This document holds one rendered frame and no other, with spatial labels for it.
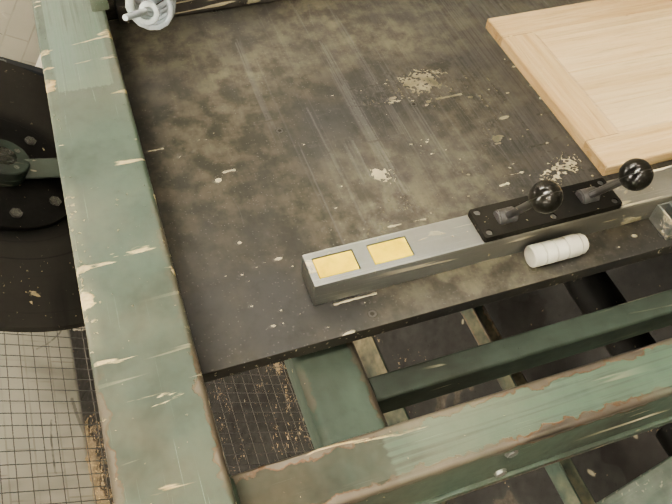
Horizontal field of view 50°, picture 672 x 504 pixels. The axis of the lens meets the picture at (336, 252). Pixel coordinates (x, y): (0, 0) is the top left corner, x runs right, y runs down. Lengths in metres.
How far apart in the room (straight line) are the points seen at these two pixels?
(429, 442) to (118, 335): 0.33
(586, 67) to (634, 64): 0.08
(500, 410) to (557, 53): 0.69
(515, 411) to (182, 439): 0.33
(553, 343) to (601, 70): 0.50
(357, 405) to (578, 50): 0.73
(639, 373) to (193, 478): 0.48
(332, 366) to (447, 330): 2.13
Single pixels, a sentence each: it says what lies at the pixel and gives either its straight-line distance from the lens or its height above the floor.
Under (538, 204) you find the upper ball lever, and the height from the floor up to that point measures 1.55.
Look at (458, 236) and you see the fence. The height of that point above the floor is 1.54.
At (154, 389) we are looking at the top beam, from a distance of 0.72.
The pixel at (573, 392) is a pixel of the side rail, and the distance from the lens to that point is 0.81.
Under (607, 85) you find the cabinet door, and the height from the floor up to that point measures 1.21.
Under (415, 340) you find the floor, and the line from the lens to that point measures 3.11.
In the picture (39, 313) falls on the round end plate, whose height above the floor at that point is 1.80.
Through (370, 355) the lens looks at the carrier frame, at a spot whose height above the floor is 0.78.
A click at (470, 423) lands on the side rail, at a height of 1.63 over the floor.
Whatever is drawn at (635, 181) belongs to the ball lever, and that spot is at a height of 1.45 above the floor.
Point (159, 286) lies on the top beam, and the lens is 0.78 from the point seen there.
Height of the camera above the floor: 2.21
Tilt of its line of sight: 38 degrees down
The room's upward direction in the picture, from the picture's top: 80 degrees counter-clockwise
